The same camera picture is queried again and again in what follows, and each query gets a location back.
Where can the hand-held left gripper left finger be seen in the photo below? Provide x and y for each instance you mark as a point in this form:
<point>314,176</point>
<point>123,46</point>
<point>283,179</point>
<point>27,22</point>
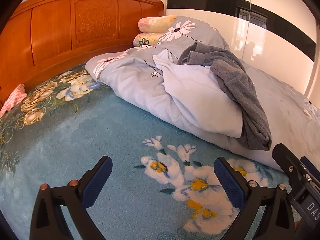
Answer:
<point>97,180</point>

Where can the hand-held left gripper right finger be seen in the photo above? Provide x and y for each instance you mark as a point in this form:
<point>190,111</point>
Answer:
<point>228,182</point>

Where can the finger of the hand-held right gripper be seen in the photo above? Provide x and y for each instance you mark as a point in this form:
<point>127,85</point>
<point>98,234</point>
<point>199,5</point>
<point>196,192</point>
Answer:
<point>311,167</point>
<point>287,160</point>

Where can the grey knit sweater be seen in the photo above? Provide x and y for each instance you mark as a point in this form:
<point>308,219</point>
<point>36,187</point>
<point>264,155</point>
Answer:
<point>232,80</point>

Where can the teal floral blanket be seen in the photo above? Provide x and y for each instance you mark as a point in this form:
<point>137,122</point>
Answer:
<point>100,120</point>

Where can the grey-blue daisy print quilt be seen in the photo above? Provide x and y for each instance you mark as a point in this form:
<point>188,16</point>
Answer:
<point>140,85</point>

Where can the pink checked cloth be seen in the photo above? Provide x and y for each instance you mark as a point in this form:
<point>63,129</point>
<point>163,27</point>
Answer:
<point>13,98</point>

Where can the light blue crumpled cloth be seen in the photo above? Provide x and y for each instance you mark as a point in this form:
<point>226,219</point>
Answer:
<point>163,57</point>

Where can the floral pillow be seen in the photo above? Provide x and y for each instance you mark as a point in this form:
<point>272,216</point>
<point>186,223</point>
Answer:
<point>155,23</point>
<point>146,40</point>

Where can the carved wooden headboard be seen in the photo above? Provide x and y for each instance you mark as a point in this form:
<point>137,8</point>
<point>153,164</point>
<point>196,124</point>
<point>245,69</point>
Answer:
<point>55,35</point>

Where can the glossy white wardrobe black stripe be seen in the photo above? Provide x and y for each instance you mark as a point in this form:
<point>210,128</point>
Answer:
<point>200,7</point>

